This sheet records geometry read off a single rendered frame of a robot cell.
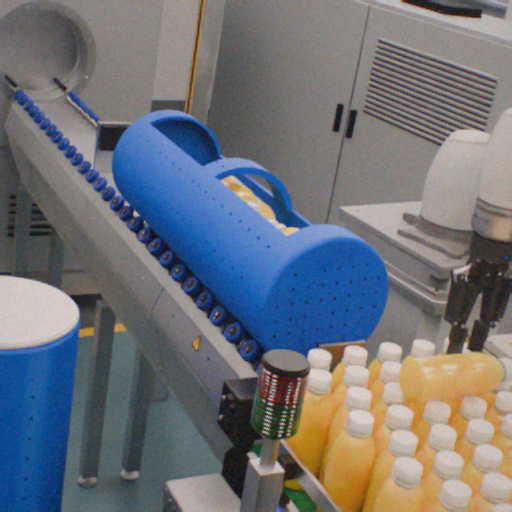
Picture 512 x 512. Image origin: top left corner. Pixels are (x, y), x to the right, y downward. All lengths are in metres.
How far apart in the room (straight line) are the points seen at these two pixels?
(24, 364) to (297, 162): 2.78
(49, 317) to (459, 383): 0.73
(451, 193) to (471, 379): 0.79
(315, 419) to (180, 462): 1.72
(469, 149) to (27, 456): 1.18
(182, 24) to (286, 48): 3.03
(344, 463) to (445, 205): 0.96
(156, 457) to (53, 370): 1.56
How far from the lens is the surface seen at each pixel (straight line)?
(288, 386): 1.19
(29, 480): 1.80
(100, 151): 2.88
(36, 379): 1.69
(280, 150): 4.38
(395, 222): 2.41
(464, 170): 2.23
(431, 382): 1.48
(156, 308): 2.22
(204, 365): 2.00
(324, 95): 4.13
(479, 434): 1.49
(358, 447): 1.44
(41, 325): 1.70
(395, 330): 2.32
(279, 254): 1.74
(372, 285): 1.84
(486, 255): 1.58
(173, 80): 7.39
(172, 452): 3.26
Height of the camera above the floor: 1.81
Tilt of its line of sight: 21 degrees down
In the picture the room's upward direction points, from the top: 10 degrees clockwise
